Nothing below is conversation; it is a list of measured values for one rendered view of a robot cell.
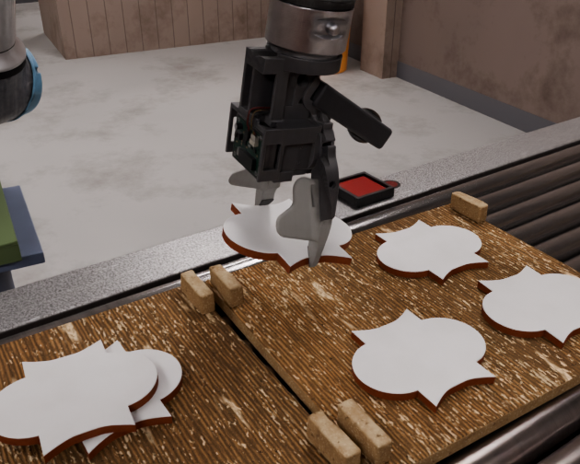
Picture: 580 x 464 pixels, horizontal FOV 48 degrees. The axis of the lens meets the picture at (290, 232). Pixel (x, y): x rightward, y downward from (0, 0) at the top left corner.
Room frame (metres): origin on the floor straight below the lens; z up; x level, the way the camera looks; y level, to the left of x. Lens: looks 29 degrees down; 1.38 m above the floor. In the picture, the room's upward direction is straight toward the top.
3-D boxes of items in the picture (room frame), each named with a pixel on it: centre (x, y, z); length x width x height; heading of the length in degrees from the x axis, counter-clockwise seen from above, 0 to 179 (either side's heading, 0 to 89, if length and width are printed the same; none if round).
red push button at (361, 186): (0.95, -0.11, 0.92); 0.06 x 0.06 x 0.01; 34
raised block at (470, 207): (0.84, -0.26, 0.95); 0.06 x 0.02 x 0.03; 31
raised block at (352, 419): (0.41, -0.06, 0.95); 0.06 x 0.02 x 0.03; 31
